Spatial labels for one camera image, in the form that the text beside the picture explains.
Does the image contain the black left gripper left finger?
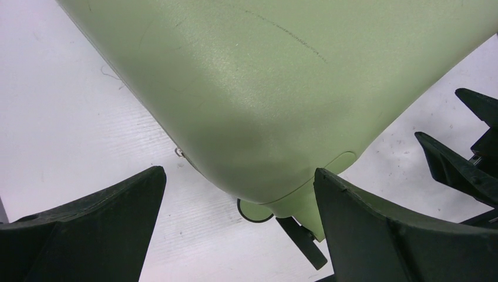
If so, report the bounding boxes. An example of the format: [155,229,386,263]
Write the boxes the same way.
[1,166,167,281]

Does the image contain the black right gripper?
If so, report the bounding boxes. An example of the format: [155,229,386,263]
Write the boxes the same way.
[415,88,497,230]

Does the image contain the green hard-shell suitcase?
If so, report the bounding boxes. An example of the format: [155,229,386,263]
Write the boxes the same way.
[59,1,497,241]

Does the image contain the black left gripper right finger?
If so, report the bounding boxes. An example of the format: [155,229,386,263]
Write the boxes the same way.
[314,168,497,281]

